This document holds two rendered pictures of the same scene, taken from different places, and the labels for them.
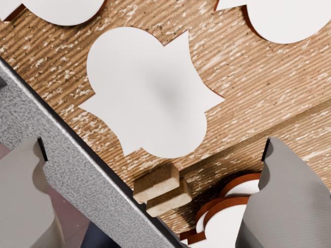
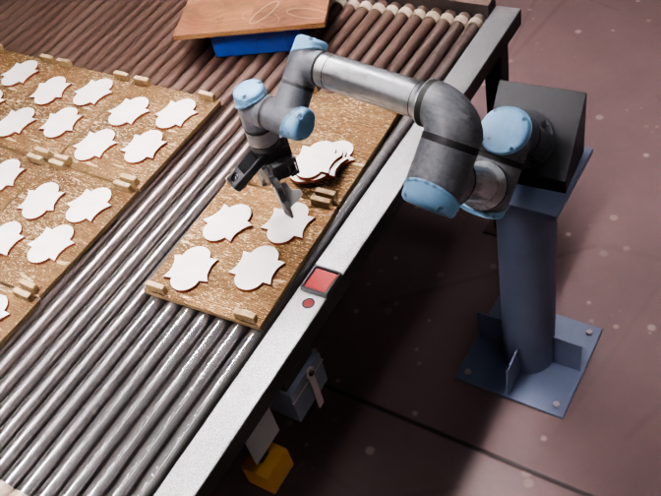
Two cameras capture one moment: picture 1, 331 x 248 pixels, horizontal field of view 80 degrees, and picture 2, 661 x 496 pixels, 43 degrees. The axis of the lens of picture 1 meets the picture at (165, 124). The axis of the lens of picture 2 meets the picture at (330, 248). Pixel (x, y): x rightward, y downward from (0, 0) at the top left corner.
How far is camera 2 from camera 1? 2.02 m
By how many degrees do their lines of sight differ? 41
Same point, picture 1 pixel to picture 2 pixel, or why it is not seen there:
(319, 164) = not seen: hidden behind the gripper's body
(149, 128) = (297, 217)
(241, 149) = not seen: hidden behind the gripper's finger
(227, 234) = (314, 168)
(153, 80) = (279, 225)
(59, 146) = (337, 243)
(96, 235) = (507, 222)
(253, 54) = (257, 213)
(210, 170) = (307, 193)
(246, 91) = (269, 206)
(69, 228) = not seen: outside the picture
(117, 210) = (365, 208)
